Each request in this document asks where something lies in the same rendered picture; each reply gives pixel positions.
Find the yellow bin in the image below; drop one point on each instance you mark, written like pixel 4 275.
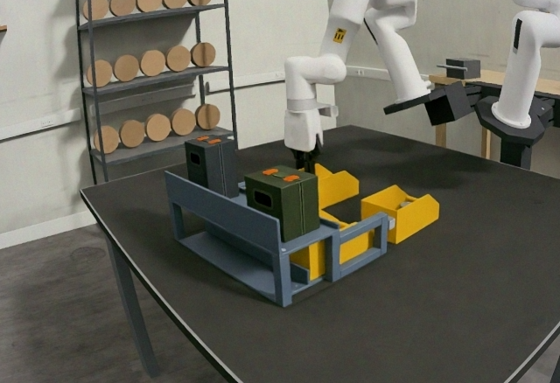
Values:
pixel 313 256
pixel 409 219
pixel 334 187

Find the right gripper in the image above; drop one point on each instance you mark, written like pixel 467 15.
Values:
pixel 303 131

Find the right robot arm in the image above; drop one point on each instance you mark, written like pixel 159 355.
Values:
pixel 345 19

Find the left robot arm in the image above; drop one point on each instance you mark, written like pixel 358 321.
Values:
pixel 531 30

